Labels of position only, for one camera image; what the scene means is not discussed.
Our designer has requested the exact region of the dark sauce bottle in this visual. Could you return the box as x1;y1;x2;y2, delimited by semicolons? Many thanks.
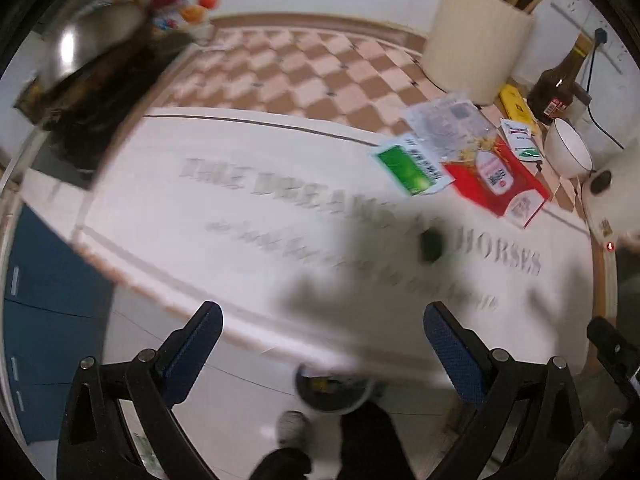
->
527;35;593;126

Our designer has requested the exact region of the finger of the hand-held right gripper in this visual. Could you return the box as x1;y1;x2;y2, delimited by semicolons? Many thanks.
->
586;316;640;401

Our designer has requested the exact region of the pink and white kettle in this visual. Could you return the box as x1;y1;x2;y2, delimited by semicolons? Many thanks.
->
580;140;640;251

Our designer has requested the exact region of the white trash bin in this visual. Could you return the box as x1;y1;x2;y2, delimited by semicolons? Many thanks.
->
295;360;383;416

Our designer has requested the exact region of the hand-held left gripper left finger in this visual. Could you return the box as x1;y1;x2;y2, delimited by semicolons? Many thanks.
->
56;301;223;480

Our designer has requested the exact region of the yellow packet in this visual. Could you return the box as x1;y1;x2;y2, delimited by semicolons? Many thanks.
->
498;84;538;133

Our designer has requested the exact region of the cream utensil holder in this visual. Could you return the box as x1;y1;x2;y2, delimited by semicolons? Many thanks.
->
422;0;535;106

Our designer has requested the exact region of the blue base cabinet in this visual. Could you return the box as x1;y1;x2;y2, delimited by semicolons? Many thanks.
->
2;205;116;446

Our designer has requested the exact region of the green and white sachet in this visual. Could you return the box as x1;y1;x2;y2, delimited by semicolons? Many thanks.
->
500;117;543;161

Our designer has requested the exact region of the green packet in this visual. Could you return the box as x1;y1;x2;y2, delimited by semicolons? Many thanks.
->
371;132;453;197

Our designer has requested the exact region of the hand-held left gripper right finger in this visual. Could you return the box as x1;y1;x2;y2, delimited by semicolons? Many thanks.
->
424;301;586;480

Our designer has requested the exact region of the person's dark trouser leg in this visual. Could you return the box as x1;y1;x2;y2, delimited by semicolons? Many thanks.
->
248;400;416;480

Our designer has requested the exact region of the clear plastic wrapper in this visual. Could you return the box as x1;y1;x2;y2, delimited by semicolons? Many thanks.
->
402;91;501;158

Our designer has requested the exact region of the small dark green wrapper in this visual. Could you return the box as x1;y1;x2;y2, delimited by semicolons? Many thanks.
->
419;230;443;263

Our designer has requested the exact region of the black plug with cable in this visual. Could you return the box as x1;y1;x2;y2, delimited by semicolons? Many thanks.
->
585;27;626;151

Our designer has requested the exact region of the grey slipper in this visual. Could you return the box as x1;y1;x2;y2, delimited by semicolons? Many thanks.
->
276;410;310;448

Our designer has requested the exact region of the red snack packet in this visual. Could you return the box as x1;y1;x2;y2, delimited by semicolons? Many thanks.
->
442;135;551;229

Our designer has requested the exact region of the steel pot lid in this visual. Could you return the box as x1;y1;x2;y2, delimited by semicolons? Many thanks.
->
25;0;146;91

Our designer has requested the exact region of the dark wok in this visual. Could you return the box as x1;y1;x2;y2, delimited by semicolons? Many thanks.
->
12;35;166;171

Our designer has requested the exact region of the white bowl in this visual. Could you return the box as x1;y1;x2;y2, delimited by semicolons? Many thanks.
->
544;119;594;178

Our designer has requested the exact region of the checkered tablecloth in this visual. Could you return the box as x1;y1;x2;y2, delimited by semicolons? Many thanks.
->
20;15;616;386

